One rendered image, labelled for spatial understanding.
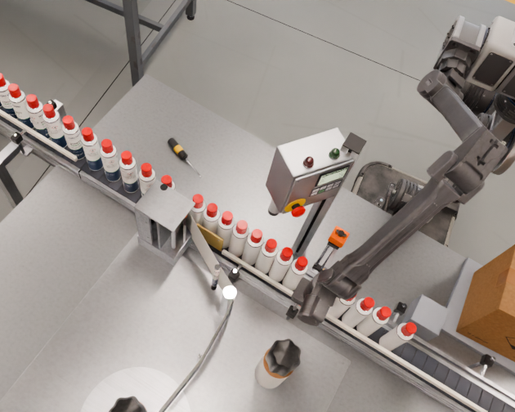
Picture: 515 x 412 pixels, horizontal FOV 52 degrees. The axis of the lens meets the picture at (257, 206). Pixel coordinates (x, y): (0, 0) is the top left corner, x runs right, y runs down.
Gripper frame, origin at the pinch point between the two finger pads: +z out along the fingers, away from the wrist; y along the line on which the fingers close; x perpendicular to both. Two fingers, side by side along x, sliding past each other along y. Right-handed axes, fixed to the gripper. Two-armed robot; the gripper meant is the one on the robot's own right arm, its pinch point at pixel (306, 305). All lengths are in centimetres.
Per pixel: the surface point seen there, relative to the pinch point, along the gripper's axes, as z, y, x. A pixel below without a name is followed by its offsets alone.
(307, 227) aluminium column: 1.7, -10.8, 23.0
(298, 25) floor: 106, -86, 207
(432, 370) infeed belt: 18.3, 45.3, 10.5
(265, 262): 8.4, -16.6, 8.4
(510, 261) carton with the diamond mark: -5, 47, 45
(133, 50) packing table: 73, -137, 100
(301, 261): -1.5, -7.3, 10.3
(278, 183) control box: -30.6, -22.2, 12.0
